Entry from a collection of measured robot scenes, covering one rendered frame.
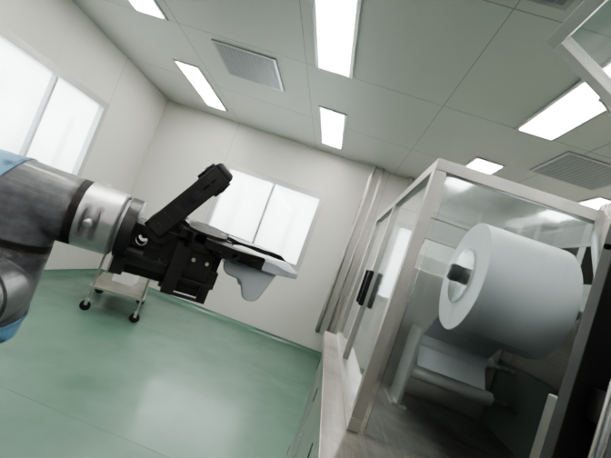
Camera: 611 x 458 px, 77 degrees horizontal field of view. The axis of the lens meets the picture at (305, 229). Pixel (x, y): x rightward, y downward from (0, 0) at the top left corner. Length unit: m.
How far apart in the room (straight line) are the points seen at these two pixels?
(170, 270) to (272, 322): 5.17
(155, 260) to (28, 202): 0.14
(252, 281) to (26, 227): 0.24
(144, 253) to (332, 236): 5.08
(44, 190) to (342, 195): 5.23
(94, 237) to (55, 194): 0.06
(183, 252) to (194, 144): 5.69
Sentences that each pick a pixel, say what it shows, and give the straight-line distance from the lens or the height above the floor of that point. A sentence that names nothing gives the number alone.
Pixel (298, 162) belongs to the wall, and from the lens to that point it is 5.71.
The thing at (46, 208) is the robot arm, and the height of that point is 1.21.
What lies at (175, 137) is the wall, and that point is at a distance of 6.26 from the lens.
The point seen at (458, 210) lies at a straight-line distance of 1.03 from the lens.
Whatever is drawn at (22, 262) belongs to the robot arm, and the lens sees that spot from 0.48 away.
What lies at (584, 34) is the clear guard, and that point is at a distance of 1.11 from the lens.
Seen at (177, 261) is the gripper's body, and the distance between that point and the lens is 0.46.
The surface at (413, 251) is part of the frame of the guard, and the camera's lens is 0.97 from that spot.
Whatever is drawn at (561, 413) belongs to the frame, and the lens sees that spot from 0.49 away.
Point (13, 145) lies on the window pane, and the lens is 4.62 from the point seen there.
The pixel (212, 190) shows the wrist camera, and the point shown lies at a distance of 0.46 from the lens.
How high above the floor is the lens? 1.26
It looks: 4 degrees up
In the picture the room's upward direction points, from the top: 20 degrees clockwise
